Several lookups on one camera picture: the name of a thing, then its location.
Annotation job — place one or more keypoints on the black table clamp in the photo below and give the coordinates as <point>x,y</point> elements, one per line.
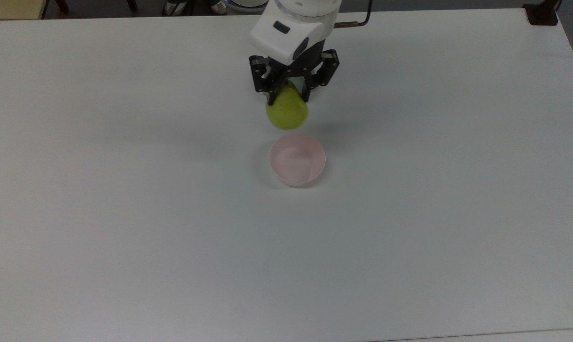
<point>541,13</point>

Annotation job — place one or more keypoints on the yellow wooden furniture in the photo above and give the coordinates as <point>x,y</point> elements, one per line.
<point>11,8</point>

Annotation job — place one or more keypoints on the white shoe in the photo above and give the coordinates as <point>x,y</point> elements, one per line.
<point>218,6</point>
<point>174,7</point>

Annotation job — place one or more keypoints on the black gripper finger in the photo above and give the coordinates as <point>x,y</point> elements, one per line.
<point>328,66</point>
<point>258,73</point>

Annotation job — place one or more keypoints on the dark chair leg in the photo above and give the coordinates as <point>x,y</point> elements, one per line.
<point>62,4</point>
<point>132,4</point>

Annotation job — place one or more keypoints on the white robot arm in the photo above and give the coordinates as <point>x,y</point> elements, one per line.
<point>291,28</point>

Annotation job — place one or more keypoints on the green pear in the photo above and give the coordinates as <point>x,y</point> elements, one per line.
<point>287,110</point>

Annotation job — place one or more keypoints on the pink bowl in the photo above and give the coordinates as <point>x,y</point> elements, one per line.
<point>297,159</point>

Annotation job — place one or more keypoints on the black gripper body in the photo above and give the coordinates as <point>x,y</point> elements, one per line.
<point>295,70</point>

